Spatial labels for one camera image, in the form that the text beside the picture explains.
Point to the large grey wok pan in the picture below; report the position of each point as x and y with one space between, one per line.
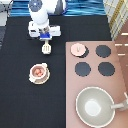
96 108

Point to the pink stove top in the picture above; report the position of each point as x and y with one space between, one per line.
114 84

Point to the cream slotted spatula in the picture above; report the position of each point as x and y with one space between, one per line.
46 48

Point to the pink pot lid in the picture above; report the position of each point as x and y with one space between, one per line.
78 49

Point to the pink pot with food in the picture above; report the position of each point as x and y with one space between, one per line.
38 73

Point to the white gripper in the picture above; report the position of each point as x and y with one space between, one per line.
45 33

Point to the black burner top left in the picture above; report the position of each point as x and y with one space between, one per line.
86 52

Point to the black burner top right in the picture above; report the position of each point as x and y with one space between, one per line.
103 51

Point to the black burner bottom right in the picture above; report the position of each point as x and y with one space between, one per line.
106 69

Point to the cream round plate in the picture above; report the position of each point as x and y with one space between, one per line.
47 77

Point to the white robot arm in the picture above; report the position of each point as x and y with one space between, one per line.
39 26

